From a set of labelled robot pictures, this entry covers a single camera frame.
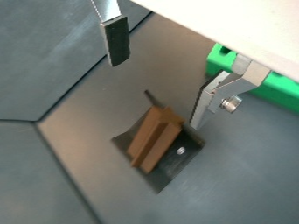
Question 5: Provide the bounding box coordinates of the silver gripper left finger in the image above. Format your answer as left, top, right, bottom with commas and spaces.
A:
90, 0, 131, 67

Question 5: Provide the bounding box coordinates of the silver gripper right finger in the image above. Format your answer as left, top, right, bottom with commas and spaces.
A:
191, 54, 271, 130

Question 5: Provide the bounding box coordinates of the brown star prism object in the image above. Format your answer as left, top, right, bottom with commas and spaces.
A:
127, 106, 184, 173

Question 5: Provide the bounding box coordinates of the dark grey curved fixture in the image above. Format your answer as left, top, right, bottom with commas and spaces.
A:
111, 90, 204, 193

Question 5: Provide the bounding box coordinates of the green shape sorter block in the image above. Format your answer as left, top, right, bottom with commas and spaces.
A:
206, 44, 299, 114

